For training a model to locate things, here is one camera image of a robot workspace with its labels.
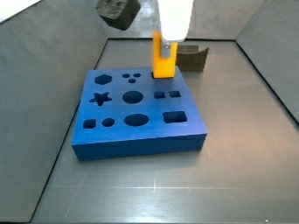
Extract blue foam shape board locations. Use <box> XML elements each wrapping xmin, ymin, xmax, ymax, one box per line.
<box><xmin>71</xmin><ymin>67</ymin><xmax>207</xmax><ymax>161</ymax></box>

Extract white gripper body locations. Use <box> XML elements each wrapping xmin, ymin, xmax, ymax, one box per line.
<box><xmin>157</xmin><ymin>0</ymin><xmax>193</xmax><ymax>42</ymax></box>

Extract dark grey arch block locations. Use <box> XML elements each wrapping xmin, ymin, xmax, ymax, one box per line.
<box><xmin>176</xmin><ymin>45</ymin><xmax>209</xmax><ymax>72</ymax></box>

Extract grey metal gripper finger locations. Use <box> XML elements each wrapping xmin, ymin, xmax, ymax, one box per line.
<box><xmin>161</xmin><ymin>41</ymin><xmax>172</xmax><ymax>59</ymax></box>

